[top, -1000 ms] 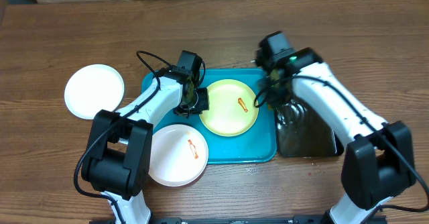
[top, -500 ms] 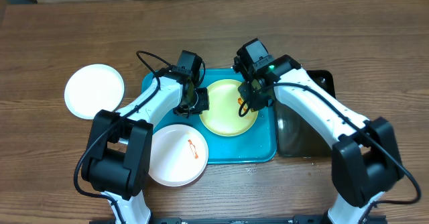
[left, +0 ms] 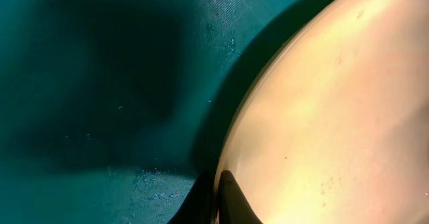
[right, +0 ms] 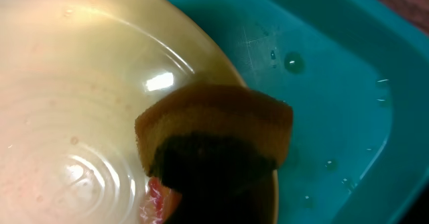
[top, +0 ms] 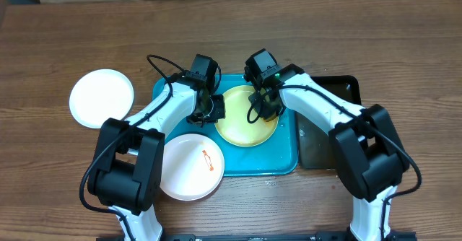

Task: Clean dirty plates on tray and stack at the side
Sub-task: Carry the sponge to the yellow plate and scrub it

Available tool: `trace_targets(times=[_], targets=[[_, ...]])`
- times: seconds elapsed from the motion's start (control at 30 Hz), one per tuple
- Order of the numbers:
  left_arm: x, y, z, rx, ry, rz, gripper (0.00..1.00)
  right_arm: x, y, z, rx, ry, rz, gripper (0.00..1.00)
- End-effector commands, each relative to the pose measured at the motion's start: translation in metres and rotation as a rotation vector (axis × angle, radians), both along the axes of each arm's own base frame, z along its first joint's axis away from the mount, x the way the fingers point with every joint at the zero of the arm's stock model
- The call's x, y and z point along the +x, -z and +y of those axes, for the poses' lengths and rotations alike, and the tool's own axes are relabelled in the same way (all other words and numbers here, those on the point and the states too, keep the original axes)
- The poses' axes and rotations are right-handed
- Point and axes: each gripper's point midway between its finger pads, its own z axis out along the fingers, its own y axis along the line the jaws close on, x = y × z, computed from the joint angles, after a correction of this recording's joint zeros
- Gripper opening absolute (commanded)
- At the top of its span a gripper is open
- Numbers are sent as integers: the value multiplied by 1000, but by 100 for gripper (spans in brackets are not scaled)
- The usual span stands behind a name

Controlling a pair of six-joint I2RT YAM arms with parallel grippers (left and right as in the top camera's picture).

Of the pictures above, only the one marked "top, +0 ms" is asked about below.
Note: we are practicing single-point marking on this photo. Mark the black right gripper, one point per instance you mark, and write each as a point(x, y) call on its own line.
point(264, 107)

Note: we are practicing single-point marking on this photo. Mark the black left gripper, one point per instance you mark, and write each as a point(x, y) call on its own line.
point(220, 113)

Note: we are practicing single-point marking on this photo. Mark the light green plate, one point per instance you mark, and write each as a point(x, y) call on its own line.
point(235, 128)

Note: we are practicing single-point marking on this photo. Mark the white plate with sauce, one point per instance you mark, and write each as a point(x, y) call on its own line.
point(100, 95)

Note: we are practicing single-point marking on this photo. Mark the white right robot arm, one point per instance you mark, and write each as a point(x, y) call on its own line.
point(369, 156)

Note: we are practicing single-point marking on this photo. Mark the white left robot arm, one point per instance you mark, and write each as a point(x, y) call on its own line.
point(125, 173)

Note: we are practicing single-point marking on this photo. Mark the black water-filled tray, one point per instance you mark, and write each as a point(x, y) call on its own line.
point(313, 144)

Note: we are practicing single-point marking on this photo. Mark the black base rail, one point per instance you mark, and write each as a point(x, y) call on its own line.
point(319, 236)

